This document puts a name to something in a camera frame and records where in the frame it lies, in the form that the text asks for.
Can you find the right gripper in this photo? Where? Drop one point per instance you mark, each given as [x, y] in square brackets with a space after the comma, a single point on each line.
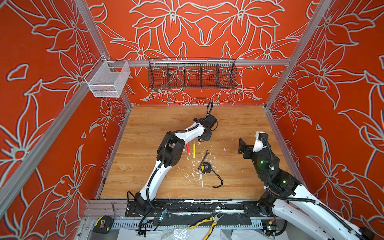
[242, 148]

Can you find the white mesh basket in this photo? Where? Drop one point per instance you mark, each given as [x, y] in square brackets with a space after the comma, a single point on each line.
[107, 79]

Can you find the small circuit board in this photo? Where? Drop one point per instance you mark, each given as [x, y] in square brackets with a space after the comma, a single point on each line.
[270, 228]

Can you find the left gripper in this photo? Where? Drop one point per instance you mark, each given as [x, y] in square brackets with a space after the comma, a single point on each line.
[207, 136]

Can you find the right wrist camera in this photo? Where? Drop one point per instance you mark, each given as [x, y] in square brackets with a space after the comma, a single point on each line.
[260, 142]

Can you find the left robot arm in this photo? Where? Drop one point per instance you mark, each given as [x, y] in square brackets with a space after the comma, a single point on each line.
[169, 154]

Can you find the black yellow tape measure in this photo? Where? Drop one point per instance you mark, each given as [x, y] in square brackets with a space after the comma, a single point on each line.
[103, 225]

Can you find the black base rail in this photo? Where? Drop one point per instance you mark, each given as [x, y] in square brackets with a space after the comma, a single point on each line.
[246, 207]

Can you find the pink marker pen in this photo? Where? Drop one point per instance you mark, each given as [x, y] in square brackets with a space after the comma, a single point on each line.
[188, 149]

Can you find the black wire basket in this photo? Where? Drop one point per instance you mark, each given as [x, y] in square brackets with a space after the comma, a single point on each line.
[192, 74]

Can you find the black tape measure on table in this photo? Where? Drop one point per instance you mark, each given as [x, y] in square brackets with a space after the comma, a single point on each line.
[206, 168]

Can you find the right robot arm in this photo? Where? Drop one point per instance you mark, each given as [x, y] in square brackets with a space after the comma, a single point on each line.
[287, 198]

